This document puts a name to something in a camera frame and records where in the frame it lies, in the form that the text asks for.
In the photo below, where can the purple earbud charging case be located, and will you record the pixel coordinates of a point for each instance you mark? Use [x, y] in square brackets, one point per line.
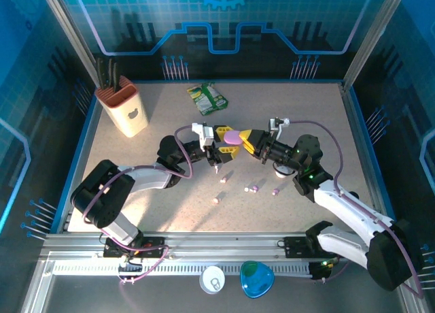
[233, 137]

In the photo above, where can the white earbud charging case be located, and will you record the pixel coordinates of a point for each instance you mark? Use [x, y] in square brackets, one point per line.
[283, 173]

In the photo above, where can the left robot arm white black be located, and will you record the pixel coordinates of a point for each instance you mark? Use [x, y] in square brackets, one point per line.
[146, 178]

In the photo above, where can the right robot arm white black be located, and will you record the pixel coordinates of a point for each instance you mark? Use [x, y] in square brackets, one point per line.
[346, 207]

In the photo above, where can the green sponge package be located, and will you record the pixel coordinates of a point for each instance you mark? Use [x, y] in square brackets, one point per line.
[207, 98]

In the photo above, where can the cream knife block orange top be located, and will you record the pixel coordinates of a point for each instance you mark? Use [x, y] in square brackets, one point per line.
[129, 115]

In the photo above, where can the white round lid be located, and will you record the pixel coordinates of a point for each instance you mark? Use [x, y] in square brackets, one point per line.
[213, 279]

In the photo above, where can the blue-lidded triangular container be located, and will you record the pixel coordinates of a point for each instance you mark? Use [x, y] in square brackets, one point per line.
[256, 279]

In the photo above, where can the aluminium table side rail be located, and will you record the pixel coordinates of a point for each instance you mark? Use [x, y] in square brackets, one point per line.
[84, 146]
[346, 97]

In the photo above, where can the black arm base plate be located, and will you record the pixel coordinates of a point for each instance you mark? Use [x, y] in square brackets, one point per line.
[154, 241]
[295, 246]

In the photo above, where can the aluminium frame post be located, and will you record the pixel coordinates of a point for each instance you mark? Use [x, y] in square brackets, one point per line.
[69, 34]
[375, 34]

